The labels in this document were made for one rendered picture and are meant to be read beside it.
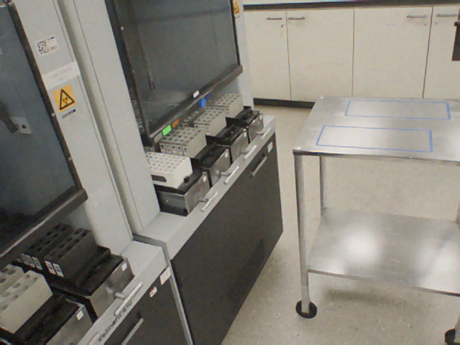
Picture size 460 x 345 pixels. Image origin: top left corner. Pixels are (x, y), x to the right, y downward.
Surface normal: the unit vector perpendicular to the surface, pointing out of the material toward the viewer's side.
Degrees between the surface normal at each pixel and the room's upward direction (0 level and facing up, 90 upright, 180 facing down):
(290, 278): 0
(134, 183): 90
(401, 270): 0
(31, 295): 90
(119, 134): 90
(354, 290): 0
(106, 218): 90
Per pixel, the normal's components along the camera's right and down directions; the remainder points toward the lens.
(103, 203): 0.90, 0.13
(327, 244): -0.12, -0.85
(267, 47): -0.43, 0.51
